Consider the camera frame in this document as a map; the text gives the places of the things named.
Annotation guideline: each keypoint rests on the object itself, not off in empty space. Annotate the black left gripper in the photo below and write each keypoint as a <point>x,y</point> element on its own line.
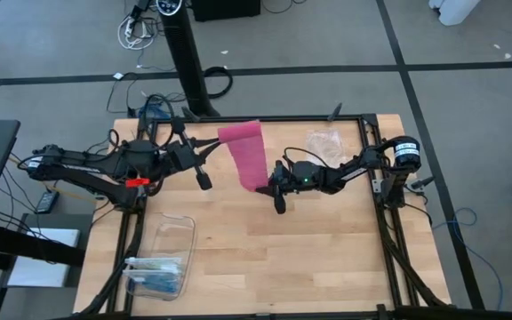
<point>182,155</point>

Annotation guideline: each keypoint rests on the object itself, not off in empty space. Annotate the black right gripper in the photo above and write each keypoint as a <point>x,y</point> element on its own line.
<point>285,180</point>

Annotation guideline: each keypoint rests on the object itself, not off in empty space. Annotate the pink elastic bandage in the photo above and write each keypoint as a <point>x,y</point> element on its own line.
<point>247,155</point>

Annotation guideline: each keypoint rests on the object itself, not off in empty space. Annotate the clear zip bag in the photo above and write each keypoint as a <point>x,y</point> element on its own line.
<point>322,142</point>

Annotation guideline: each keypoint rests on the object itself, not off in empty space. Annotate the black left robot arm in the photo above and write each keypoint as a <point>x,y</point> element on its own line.
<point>82,164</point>

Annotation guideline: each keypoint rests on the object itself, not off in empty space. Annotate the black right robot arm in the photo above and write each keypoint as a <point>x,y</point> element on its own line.
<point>354,171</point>

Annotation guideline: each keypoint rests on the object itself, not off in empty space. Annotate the bagged green bandage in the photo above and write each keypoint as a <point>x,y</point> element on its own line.
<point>154,263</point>

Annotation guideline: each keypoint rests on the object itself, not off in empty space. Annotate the bagged blue bandage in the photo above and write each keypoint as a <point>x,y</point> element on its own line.
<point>154,282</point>

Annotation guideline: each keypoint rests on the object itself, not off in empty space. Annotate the clear plastic bin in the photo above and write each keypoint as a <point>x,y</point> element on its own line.
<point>180,231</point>

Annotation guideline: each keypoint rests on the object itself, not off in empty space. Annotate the black tower fan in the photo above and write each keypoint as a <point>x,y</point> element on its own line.
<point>185,53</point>

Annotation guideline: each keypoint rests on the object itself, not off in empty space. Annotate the small white plug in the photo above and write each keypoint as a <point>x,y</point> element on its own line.
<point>118,76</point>

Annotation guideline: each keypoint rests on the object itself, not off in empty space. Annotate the black box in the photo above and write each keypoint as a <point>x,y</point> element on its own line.
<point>225,9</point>

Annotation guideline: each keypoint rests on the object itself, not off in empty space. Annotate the grey cabinet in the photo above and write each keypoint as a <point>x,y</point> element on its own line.
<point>60,221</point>

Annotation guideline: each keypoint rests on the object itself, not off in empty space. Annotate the black power adapter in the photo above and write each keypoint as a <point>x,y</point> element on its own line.
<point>46,202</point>

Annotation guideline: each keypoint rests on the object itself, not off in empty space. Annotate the white trash bin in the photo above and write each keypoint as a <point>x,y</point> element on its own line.
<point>456,11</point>

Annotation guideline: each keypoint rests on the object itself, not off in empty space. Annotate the black frame clamp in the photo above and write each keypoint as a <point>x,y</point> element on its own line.
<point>190,114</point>
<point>335,112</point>

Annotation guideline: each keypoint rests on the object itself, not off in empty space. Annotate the black aluminium table frame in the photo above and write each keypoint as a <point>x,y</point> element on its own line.
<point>354,117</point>

